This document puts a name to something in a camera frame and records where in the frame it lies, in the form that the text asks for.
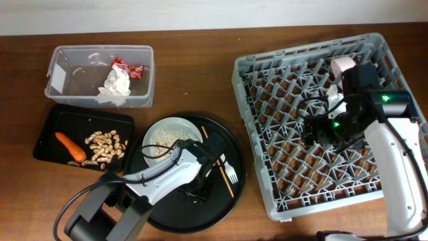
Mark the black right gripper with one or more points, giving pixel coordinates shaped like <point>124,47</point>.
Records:
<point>321,136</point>

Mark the grey dishwasher rack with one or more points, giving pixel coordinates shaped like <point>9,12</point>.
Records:
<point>297,180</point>

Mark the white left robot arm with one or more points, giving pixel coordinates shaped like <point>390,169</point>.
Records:
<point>117,208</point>

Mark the round black serving tray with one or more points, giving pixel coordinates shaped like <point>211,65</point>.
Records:
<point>183,211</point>

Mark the red snack wrapper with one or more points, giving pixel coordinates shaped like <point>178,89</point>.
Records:
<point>133,71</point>

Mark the white plastic fork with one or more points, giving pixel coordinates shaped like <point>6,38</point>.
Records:
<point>229,170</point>

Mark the wooden chopstick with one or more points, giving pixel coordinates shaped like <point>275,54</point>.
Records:
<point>220,168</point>

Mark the black rectangular tray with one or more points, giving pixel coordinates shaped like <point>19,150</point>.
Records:
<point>78,123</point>

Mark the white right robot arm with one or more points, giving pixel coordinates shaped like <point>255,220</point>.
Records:
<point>395,146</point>

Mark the grey plate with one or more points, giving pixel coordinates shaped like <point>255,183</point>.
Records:
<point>167,123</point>

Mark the pile of white rice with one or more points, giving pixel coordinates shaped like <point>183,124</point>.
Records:
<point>166,137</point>

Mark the orange carrot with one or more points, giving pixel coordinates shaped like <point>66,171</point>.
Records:
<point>75,151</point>

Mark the white tissue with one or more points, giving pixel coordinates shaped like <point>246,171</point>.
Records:
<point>116,87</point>

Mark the pink bowl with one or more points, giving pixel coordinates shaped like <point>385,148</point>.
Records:
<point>339,65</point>

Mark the clear plastic waste bin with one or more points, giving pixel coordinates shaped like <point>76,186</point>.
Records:
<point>87,67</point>

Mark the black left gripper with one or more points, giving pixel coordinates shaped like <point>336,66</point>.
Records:
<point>202,195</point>

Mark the white label on bin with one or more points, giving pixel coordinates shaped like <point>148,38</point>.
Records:
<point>58,78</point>

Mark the peanut shells pile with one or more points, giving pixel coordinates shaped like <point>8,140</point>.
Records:
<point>106,148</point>

